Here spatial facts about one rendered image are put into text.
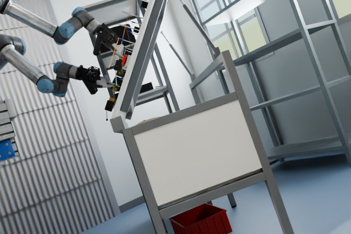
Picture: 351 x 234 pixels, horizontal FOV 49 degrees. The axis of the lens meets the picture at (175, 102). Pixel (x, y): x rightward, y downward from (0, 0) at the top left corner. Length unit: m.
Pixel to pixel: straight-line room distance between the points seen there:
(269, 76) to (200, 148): 2.65
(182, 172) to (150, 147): 0.19
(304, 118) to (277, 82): 0.48
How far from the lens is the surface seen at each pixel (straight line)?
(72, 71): 2.19
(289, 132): 4.38
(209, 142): 1.80
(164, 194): 1.80
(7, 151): 1.98
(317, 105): 4.07
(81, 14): 2.15
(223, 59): 1.87
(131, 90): 1.92
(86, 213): 4.29
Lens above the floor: 0.75
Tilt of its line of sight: 3 degrees up
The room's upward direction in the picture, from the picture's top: 19 degrees counter-clockwise
